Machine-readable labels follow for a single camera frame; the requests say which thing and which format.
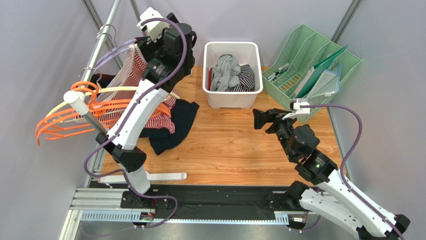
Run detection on black white striped top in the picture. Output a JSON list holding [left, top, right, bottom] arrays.
[[226, 64, 255, 92]]

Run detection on grey garment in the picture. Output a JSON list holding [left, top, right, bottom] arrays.
[[210, 54, 241, 92]]

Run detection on red tank top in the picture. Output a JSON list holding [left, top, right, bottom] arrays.
[[207, 67, 214, 91]]

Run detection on red white striped top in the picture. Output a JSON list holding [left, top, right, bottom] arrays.
[[90, 44, 179, 134]]

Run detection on orange plastic hanger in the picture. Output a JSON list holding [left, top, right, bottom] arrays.
[[35, 103, 176, 145]]

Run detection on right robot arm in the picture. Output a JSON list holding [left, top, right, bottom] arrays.
[[253, 108, 411, 240]]

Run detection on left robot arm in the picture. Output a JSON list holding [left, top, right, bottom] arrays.
[[96, 17, 196, 199]]

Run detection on pens in organizer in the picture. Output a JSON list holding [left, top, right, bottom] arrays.
[[267, 63, 290, 82]]

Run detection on white plastic basket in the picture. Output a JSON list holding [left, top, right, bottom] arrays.
[[202, 41, 264, 109]]

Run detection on green file organizer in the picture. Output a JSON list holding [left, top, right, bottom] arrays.
[[262, 24, 342, 109]]

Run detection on clear document pouch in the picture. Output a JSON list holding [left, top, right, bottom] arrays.
[[305, 62, 343, 105]]

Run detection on green folder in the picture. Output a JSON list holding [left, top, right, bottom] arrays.
[[291, 46, 347, 99]]

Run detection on dark navy garment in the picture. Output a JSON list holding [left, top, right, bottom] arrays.
[[139, 89, 200, 155]]

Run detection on metal clothes rack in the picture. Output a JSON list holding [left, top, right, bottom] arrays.
[[63, 0, 193, 184]]

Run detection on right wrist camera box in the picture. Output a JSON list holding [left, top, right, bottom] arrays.
[[282, 98, 311, 120]]

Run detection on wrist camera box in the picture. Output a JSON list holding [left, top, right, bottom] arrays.
[[282, 98, 311, 120], [136, 7, 170, 43]]

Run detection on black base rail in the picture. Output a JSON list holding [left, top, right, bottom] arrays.
[[120, 184, 305, 221]]

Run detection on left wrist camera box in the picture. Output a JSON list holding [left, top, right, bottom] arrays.
[[136, 7, 170, 43]]

